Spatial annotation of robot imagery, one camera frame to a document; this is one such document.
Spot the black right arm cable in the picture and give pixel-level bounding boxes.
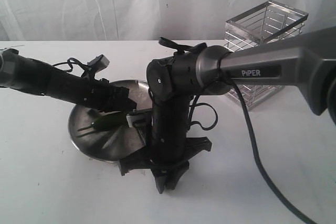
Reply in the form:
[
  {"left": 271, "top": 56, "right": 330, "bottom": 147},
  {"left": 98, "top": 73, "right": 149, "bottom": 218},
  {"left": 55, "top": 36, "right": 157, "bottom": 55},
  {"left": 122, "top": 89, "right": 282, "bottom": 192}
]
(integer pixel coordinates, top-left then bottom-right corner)
[{"left": 187, "top": 77, "right": 323, "bottom": 224}]

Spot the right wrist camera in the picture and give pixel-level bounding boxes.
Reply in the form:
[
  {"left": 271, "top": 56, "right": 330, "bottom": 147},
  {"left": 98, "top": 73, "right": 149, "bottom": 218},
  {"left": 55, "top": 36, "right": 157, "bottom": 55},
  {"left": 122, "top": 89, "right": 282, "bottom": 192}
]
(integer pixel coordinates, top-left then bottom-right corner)
[{"left": 126, "top": 109, "right": 152, "bottom": 128}]

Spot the green chili pepper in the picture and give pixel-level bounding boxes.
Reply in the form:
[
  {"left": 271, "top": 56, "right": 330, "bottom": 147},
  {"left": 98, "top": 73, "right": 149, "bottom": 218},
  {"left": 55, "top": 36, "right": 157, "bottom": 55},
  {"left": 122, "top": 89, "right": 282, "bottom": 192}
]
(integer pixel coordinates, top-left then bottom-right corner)
[{"left": 77, "top": 112, "right": 127, "bottom": 132}]

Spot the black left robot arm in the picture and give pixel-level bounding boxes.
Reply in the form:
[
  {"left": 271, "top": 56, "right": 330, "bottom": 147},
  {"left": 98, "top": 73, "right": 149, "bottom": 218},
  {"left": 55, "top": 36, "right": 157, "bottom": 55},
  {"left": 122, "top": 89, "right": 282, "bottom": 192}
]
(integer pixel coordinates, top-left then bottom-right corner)
[{"left": 1, "top": 49, "right": 137, "bottom": 112}]

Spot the chrome wire utensil holder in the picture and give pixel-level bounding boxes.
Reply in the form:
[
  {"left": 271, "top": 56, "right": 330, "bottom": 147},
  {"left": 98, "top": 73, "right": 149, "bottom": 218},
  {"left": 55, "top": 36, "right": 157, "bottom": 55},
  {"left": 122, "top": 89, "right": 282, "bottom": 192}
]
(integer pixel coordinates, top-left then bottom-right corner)
[{"left": 224, "top": 0, "right": 309, "bottom": 111}]

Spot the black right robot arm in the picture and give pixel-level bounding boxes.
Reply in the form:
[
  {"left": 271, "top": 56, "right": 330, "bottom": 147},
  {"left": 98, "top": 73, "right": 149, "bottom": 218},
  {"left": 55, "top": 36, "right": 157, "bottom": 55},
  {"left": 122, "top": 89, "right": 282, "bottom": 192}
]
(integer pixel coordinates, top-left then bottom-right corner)
[{"left": 118, "top": 27, "right": 335, "bottom": 193}]

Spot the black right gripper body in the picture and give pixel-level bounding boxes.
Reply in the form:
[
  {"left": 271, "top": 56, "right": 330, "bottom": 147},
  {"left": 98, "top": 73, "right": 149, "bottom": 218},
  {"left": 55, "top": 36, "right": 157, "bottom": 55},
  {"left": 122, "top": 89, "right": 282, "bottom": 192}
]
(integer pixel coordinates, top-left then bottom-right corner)
[{"left": 131, "top": 103, "right": 212, "bottom": 173}]

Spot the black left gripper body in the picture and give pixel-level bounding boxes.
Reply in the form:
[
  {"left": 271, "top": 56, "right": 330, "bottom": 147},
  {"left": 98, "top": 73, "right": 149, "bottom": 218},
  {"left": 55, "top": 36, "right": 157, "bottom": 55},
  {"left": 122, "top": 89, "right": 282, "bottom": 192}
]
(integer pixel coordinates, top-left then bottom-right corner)
[{"left": 78, "top": 81, "right": 131, "bottom": 113}]

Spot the white backdrop curtain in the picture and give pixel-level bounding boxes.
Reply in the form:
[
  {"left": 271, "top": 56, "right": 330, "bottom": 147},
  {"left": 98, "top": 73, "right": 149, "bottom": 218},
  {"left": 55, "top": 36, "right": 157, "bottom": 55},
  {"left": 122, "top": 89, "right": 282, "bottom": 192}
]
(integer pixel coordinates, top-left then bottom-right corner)
[{"left": 1, "top": 0, "right": 335, "bottom": 40}]

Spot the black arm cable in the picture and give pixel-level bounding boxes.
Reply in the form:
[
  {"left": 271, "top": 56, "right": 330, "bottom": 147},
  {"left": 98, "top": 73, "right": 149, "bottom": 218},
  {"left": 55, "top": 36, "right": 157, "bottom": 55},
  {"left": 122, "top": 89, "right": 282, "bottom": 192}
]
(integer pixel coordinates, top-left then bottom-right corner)
[
  {"left": 187, "top": 77, "right": 323, "bottom": 224},
  {"left": 51, "top": 57, "right": 92, "bottom": 74}
]

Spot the round steel plate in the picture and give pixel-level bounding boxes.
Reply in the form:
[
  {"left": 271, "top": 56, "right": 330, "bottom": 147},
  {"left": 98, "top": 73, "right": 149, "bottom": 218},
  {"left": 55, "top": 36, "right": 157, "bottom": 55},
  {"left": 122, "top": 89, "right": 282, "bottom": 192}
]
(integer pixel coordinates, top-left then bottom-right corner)
[{"left": 68, "top": 79, "right": 155, "bottom": 162}]

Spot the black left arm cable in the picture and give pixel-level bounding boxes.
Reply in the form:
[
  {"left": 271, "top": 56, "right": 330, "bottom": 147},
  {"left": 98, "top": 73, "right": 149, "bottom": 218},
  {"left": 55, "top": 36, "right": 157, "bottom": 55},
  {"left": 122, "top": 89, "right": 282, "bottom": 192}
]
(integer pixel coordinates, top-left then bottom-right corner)
[{"left": 51, "top": 57, "right": 92, "bottom": 74}]

